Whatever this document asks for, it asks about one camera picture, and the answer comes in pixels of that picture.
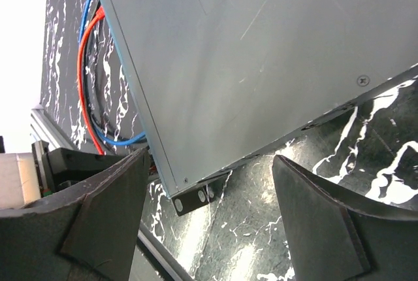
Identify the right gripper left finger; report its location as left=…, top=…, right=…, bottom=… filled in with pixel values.
left=1, top=150, right=150, bottom=280

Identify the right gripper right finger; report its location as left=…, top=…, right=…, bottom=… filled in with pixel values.
left=272, top=155, right=417, bottom=280

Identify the red ethernet cable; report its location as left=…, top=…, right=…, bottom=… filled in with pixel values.
left=76, top=5, right=107, bottom=156

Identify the black ethernet cable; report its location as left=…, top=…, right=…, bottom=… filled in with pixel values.
left=83, top=0, right=131, bottom=141

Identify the blue ethernet cable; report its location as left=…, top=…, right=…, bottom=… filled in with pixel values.
left=79, top=0, right=148, bottom=147

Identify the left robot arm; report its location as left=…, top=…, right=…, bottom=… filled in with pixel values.
left=1, top=140, right=115, bottom=209

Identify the dark blue network switch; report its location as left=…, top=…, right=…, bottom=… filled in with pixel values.
left=101, top=0, right=417, bottom=197

